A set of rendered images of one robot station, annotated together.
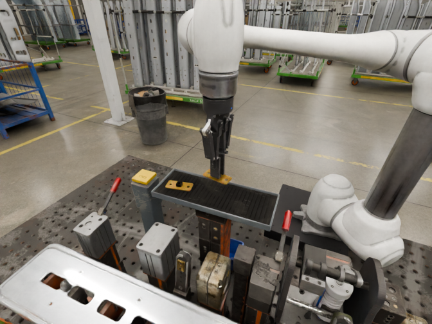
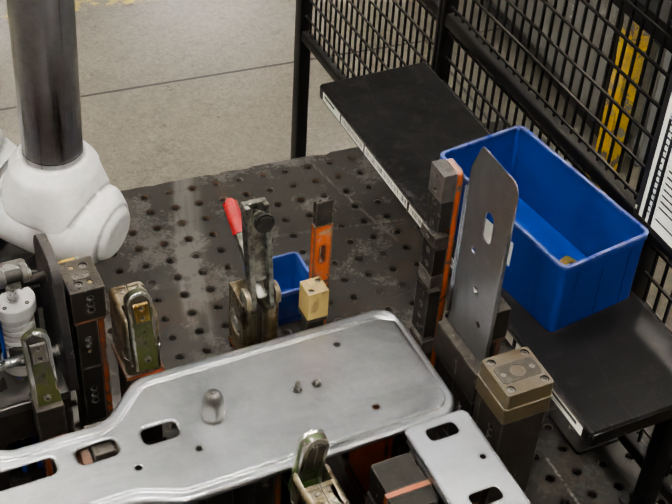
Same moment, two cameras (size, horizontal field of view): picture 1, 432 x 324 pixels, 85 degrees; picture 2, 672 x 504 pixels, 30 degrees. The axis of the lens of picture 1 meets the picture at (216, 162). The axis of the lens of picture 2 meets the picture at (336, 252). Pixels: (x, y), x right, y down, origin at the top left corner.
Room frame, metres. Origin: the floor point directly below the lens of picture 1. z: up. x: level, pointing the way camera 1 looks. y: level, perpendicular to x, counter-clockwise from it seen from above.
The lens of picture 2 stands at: (-0.83, 0.37, 2.32)
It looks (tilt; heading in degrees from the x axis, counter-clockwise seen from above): 41 degrees down; 310
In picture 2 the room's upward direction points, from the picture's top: 4 degrees clockwise
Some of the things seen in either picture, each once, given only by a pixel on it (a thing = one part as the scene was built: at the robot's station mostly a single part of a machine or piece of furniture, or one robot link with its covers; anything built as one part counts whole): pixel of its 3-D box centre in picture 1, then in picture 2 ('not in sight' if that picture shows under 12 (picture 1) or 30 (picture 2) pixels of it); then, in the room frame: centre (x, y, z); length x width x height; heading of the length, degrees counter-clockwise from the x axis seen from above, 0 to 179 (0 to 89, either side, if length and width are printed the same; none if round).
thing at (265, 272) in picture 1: (258, 309); not in sight; (0.35, -0.13, 0.89); 0.13 x 0.11 x 0.38; 158
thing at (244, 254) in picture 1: (240, 293); not in sight; (0.39, -0.08, 0.90); 0.05 x 0.05 x 0.40; 68
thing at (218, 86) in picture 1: (218, 82); not in sight; (0.56, -0.01, 1.49); 0.09 x 0.09 x 0.06
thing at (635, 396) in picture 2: not in sight; (493, 223); (0.00, -0.99, 1.02); 0.90 x 0.22 x 0.03; 158
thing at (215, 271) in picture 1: (213, 305); not in sight; (0.36, 0.01, 0.89); 0.13 x 0.11 x 0.38; 158
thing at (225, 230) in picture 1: (215, 244); not in sight; (0.55, 0.00, 0.92); 0.10 x 0.08 x 0.45; 68
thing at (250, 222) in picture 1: (215, 195); not in sight; (0.55, 0.00, 1.16); 0.37 x 0.14 x 0.02; 68
